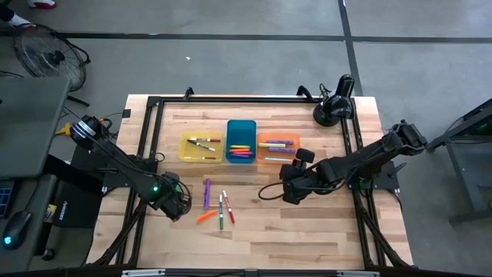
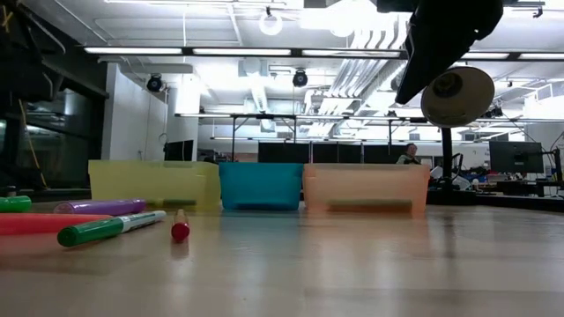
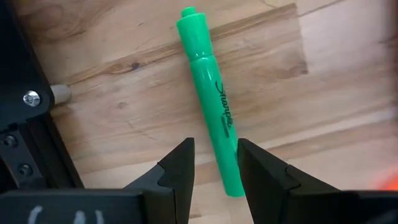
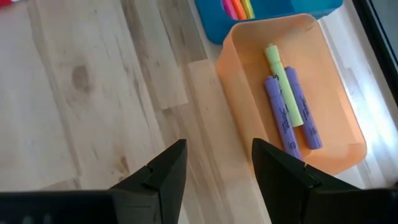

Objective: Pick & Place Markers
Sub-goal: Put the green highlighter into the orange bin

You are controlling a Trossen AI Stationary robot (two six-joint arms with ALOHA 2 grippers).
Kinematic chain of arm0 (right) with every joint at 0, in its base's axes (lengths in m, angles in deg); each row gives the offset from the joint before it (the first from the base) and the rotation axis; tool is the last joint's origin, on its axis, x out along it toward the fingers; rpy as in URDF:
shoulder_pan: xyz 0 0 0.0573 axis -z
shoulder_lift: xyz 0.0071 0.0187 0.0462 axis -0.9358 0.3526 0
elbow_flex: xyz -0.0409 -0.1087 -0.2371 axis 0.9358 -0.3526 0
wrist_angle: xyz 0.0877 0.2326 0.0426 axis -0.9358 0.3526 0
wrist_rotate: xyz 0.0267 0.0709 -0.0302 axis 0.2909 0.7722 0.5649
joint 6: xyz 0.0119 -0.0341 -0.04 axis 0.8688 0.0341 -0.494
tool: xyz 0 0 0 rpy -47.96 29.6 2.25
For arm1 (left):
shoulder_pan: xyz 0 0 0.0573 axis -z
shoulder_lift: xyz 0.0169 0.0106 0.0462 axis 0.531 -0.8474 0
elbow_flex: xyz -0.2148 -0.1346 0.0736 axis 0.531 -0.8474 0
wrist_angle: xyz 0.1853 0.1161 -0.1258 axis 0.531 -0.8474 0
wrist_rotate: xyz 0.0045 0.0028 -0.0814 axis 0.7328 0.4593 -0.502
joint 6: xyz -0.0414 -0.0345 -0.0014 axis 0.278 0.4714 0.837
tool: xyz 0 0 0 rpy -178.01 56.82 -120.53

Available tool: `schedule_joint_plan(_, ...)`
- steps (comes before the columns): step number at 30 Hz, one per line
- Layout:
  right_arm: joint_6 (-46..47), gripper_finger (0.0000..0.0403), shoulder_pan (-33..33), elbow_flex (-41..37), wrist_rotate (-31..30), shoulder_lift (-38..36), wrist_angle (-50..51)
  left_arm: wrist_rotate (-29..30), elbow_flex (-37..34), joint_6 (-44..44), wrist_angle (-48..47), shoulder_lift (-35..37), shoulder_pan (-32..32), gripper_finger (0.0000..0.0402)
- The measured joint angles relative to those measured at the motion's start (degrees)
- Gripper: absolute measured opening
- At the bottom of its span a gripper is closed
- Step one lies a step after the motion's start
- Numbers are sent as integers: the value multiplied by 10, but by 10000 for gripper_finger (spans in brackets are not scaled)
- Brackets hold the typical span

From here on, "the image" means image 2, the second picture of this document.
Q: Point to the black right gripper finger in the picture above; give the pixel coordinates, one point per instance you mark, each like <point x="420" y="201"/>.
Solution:
<point x="423" y="66"/>

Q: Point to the red Expo marker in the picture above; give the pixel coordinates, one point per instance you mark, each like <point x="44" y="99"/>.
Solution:
<point x="180" y="231"/>

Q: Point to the purple Sharpie highlighter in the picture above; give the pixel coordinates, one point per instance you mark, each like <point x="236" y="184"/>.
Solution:
<point x="101" y="207"/>

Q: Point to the green Expo marker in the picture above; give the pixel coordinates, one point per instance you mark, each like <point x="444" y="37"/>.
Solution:
<point x="88" y="231"/>

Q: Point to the fat neon orange marker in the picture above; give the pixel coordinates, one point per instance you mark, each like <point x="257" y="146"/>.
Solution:
<point x="44" y="222"/>

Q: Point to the green Sharpie highlighter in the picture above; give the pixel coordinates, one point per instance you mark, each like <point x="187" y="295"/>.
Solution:
<point x="13" y="204"/>

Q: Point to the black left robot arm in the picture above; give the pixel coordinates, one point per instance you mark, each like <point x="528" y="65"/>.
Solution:
<point x="17" y="53"/>

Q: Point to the black desk lamp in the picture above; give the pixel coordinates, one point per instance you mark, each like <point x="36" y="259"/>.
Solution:
<point x="458" y="94"/>

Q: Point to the ceiling light strip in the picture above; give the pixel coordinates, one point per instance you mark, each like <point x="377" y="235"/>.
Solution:
<point x="484" y="55"/>
<point x="542" y="56"/>
<point x="352" y="53"/>
<point x="132" y="50"/>
<point x="242" y="51"/>

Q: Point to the person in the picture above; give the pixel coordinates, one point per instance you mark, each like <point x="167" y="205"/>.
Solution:
<point x="410" y="154"/>

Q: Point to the black ceiling spotlight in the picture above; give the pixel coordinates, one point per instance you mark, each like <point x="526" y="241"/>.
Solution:
<point x="300" y="78"/>
<point x="154" y="83"/>

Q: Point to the black partition panels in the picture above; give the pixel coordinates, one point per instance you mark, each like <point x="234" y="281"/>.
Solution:
<point x="335" y="153"/>

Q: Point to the large black monitor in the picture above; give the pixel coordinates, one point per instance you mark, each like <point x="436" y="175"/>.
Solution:
<point x="515" y="156"/>

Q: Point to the orange plastic bin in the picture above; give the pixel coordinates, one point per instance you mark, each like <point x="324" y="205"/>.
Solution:
<point x="365" y="187"/>

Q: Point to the teal blue plastic bin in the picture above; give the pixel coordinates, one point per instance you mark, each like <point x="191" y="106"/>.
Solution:
<point x="260" y="185"/>

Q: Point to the small black monitor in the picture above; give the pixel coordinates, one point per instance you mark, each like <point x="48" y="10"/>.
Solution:
<point x="178" y="150"/>

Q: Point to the yellow plastic bin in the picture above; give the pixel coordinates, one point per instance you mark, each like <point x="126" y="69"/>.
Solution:
<point x="154" y="185"/>

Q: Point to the yellow pole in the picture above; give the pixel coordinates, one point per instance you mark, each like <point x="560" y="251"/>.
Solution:
<point x="32" y="141"/>

